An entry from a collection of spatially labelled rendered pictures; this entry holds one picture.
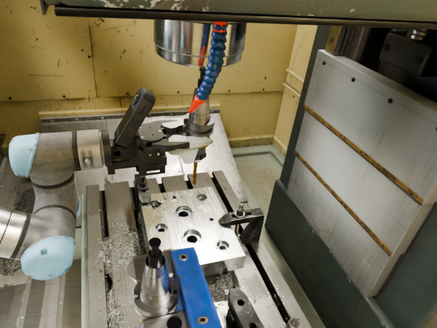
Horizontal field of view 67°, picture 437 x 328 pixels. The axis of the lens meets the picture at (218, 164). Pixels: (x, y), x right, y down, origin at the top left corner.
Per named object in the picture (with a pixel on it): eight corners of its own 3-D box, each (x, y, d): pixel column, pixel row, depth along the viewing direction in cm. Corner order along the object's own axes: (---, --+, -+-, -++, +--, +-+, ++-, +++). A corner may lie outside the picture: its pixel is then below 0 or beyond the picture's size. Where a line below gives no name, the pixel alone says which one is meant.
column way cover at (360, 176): (365, 303, 87) (465, 127, 58) (281, 191, 123) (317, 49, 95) (380, 299, 88) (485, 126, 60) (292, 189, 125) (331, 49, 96)
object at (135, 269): (129, 288, 49) (128, 284, 49) (125, 260, 53) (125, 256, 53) (175, 278, 51) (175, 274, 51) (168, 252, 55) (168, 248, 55)
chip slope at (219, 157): (36, 267, 118) (19, 213, 104) (50, 163, 170) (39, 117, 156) (262, 227, 147) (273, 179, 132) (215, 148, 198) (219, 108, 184)
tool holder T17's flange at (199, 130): (218, 134, 68) (220, 123, 67) (192, 138, 65) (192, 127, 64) (204, 120, 72) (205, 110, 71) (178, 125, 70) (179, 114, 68)
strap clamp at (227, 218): (218, 249, 97) (223, 211, 89) (214, 241, 100) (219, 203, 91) (259, 241, 101) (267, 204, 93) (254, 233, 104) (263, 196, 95)
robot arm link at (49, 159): (22, 165, 65) (10, 126, 60) (82, 159, 69) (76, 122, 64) (15, 190, 59) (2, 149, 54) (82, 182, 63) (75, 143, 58)
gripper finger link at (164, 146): (188, 141, 68) (145, 140, 67) (189, 133, 67) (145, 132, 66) (189, 153, 64) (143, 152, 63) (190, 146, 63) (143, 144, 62)
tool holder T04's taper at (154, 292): (173, 304, 46) (174, 273, 42) (140, 308, 45) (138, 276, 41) (170, 277, 49) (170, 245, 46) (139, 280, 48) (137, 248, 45)
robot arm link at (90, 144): (77, 123, 64) (76, 145, 58) (101, 122, 65) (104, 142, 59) (82, 156, 68) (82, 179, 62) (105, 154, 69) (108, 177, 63)
